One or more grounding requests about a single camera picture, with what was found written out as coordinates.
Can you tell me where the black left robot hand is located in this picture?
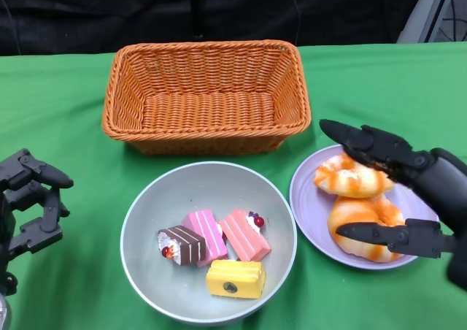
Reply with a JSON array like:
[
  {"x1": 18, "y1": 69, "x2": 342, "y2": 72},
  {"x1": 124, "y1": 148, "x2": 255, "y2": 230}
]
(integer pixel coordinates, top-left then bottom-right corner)
[{"x1": 0, "y1": 148, "x2": 74, "y2": 264}]

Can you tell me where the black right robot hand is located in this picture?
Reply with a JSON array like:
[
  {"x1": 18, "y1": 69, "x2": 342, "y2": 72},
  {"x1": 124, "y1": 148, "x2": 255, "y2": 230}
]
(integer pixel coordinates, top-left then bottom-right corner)
[{"x1": 319, "y1": 119, "x2": 467, "y2": 291}]

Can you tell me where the ring-shaped orange striped bread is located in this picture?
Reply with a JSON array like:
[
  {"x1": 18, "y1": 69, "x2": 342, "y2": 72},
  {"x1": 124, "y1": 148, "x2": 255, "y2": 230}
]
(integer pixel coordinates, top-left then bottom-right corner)
[{"x1": 328, "y1": 194, "x2": 408, "y2": 264}]

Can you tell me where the croissant-shaped orange striped bread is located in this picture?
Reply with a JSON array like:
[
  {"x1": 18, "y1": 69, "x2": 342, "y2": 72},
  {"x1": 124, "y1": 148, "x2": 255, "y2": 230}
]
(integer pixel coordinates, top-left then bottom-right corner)
[{"x1": 314, "y1": 153, "x2": 395, "y2": 199}]

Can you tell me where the grey round bowl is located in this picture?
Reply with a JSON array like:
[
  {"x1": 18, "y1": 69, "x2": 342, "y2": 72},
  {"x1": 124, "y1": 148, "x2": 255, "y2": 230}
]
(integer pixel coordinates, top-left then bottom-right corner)
[{"x1": 120, "y1": 161, "x2": 298, "y2": 326}]

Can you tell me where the lavender round plate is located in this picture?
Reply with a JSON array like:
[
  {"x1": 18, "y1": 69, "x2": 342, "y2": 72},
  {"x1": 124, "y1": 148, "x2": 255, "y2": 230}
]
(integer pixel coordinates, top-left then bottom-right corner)
[{"x1": 289, "y1": 144, "x2": 441, "y2": 271}]

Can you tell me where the chocolate brown toy cake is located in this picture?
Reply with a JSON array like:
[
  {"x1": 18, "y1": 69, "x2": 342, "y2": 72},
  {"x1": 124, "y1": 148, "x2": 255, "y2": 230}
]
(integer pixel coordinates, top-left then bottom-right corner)
[{"x1": 158, "y1": 225, "x2": 207, "y2": 267}]

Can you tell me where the magenta pink toy cake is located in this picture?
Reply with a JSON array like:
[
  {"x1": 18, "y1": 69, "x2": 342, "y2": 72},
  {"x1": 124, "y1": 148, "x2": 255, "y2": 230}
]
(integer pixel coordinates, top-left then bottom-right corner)
[{"x1": 181, "y1": 208, "x2": 229, "y2": 269}]

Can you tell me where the salmon toy cake with cherry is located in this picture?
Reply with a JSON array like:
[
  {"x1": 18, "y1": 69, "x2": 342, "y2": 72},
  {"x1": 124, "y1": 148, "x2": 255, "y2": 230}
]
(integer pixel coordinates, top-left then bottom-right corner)
[{"x1": 218, "y1": 208, "x2": 272, "y2": 262}]

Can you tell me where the orange wicker basket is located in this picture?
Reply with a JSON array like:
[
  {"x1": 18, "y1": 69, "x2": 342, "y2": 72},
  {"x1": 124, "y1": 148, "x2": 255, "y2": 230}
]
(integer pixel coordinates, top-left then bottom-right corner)
[{"x1": 101, "y1": 39, "x2": 312, "y2": 156}]

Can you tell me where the yellow toy cake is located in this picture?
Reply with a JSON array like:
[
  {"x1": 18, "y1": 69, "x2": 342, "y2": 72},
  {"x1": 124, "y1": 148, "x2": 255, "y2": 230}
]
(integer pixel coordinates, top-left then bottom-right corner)
[{"x1": 205, "y1": 259, "x2": 266, "y2": 300}]

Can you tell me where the black backdrop cloth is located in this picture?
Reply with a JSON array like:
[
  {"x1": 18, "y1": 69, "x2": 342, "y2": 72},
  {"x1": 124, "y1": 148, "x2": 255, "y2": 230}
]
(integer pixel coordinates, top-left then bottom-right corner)
[{"x1": 0, "y1": 0, "x2": 426, "y2": 56}]

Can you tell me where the black pole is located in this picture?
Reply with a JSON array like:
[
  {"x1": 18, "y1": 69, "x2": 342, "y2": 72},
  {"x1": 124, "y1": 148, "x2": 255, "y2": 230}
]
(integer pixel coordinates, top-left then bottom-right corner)
[{"x1": 191, "y1": 0, "x2": 205, "y2": 39}]

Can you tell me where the aluminium frame post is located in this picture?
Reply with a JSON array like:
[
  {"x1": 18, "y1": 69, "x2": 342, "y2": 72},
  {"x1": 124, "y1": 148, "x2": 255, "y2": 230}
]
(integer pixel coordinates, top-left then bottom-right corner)
[{"x1": 395, "y1": 0, "x2": 459, "y2": 45}]

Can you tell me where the thin black hanging cable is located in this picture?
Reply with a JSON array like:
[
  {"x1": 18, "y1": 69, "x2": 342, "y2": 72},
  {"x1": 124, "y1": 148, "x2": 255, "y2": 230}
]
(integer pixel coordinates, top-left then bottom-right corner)
[{"x1": 290, "y1": 0, "x2": 302, "y2": 46}]

